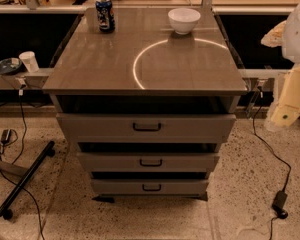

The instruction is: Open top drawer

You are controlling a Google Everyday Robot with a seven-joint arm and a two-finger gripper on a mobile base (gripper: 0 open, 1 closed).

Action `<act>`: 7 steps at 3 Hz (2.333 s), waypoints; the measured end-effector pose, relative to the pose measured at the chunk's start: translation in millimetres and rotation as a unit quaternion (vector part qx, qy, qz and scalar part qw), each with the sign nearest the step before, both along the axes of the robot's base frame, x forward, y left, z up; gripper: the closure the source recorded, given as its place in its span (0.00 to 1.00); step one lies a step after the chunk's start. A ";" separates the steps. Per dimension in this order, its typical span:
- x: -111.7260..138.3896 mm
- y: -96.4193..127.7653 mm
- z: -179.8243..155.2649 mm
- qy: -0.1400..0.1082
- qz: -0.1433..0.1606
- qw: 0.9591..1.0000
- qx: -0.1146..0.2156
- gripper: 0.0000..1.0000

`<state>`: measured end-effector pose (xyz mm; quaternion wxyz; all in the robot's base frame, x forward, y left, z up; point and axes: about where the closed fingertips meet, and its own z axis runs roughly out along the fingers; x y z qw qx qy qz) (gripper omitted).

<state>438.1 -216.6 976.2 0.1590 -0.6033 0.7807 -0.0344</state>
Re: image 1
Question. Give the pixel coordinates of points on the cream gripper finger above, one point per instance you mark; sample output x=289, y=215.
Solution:
x=274, y=37
x=284, y=111

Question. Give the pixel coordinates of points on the grey top drawer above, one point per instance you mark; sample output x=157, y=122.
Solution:
x=146, y=128

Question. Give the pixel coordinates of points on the grey drawer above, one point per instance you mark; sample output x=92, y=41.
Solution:
x=149, y=187
x=138, y=162
x=146, y=128

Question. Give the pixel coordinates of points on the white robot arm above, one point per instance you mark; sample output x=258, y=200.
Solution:
x=291, y=37

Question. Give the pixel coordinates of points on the grey drawer cabinet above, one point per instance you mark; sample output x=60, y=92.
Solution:
x=145, y=68

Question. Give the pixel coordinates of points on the grey bottom drawer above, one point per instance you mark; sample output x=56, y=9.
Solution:
x=149, y=187

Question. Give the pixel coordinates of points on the grey middle drawer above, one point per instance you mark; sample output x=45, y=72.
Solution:
x=138, y=162

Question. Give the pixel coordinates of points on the white ceramic bowl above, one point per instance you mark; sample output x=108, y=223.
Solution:
x=183, y=20

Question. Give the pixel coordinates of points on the black power adapter right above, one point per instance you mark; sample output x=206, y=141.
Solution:
x=278, y=204

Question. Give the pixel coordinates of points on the black power adapter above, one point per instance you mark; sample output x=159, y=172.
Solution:
x=278, y=204
x=5, y=137

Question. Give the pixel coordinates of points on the blue soda can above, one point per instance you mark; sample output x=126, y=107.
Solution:
x=105, y=15

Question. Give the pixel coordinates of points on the white paper cup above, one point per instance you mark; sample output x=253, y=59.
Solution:
x=29, y=60

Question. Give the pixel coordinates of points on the dark blue plate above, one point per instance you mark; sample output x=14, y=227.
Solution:
x=10, y=66

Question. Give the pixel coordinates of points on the black power adapter left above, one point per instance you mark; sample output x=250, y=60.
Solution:
x=5, y=137

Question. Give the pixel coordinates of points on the black wheeled stand leg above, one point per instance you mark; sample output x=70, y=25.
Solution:
x=5, y=210

